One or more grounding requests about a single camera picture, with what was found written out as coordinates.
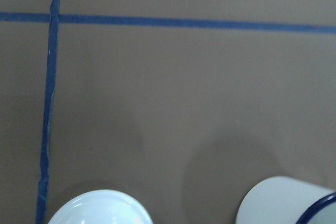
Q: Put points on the white enamel cup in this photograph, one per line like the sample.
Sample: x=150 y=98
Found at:
x=282 y=199

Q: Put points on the white cup lid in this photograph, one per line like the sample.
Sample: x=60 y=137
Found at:
x=102 y=206

